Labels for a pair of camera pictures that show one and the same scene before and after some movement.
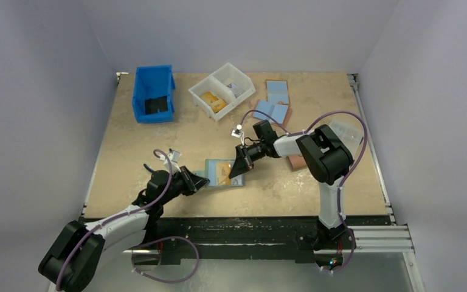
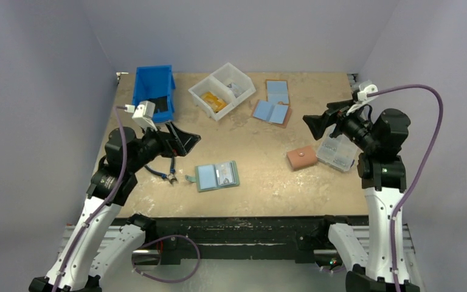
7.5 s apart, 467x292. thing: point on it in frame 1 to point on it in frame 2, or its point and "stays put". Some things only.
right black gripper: x=245 y=156 to x=334 y=123
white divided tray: x=222 y=90 stays put
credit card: x=237 y=90 stays put
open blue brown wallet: x=277 y=104 stays put
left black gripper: x=194 y=182 to x=185 y=140
